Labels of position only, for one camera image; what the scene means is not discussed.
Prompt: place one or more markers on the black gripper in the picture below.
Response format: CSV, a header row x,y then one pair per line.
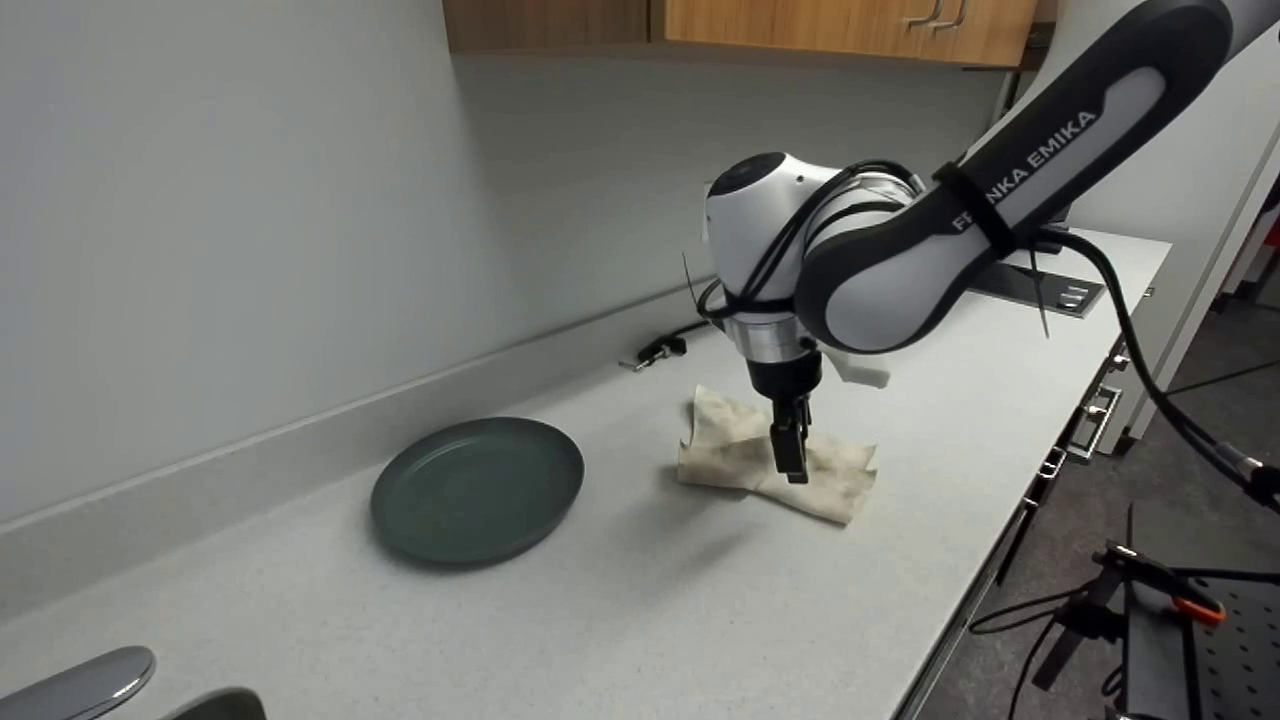
x,y
785,377

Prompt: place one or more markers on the beige kitchen towel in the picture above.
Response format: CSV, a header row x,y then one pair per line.
x,y
733,447

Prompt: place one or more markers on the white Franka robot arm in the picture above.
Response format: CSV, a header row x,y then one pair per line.
x,y
960,203

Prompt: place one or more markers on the black flat board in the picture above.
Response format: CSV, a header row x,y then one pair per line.
x,y
1053,284

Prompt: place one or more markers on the dark green plate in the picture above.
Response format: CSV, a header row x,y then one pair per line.
x,y
476,488

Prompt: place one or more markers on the black stand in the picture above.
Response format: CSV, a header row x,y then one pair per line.
x,y
1080,623

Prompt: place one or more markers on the black perforated board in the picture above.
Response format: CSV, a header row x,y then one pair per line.
x,y
1241,666

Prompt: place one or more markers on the sink basin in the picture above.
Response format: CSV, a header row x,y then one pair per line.
x,y
221,704

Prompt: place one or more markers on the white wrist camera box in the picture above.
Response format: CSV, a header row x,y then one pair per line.
x,y
861,369

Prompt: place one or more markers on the wooden wall cabinet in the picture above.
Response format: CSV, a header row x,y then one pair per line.
x,y
745,27

